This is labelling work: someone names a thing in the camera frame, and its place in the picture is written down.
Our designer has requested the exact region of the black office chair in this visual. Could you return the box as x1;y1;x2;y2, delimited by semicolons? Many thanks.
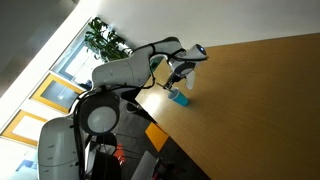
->
87;131;123;180

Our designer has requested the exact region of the yellow framed window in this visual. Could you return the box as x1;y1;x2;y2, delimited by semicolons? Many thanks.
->
0;109;48;148
30;71;86;114

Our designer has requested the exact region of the white framed window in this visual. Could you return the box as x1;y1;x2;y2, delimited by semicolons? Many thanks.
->
51;19;148;89

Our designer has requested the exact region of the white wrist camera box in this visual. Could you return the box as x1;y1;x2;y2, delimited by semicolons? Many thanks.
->
185;69;197;91

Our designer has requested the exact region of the green bin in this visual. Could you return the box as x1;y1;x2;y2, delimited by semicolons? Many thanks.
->
149;55;165;74

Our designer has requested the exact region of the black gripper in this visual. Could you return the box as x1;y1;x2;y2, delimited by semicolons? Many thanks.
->
164;73;183;92

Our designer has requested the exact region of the blue plastic cup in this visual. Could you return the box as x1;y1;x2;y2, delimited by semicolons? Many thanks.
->
167;88;190;108

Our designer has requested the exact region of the green potted plant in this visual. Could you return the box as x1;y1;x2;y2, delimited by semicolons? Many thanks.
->
83;16;138;66

